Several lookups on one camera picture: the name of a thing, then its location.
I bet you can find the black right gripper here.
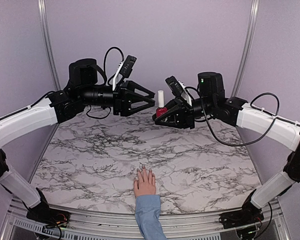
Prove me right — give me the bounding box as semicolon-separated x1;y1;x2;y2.
153;95;216;130

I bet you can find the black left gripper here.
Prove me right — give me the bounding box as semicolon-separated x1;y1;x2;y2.
78;79;155;116

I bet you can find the red nail polish bottle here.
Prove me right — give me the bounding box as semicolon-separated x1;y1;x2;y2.
155;90;168;118

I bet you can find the blue shirt sleeve forearm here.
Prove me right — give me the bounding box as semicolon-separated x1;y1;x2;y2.
135;195;167;240

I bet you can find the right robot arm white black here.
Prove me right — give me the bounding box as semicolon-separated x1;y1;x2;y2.
152;72;300;224

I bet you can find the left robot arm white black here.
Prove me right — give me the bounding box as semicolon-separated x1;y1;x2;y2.
0;55;155;223

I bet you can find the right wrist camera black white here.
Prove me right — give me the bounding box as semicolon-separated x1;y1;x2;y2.
165;76;193;106

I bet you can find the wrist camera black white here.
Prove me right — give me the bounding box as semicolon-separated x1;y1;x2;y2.
112;55;137;91
165;76;193;106

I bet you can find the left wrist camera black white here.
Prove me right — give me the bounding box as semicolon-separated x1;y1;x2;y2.
112;55;137;91

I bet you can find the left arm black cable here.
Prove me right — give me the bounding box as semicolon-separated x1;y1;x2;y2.
85;46;126;120

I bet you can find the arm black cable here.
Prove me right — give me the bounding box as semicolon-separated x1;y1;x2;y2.
85;46;126;120
184;86;281;147

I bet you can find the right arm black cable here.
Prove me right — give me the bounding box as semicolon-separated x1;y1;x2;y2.
184;86;281;147

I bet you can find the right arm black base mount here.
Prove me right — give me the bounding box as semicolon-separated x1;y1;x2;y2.
218;190;265;229

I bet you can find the left aluminium corner post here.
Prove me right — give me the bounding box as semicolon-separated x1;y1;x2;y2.
37;0;61;91

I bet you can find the aluminium corner post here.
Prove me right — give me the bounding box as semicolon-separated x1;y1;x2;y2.
231;0;261;97
37;0;61;91

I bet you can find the right aluminium corner post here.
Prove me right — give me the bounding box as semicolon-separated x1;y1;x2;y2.
231;0;261;97

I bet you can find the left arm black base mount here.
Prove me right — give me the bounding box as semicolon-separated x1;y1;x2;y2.
23;188;70;228

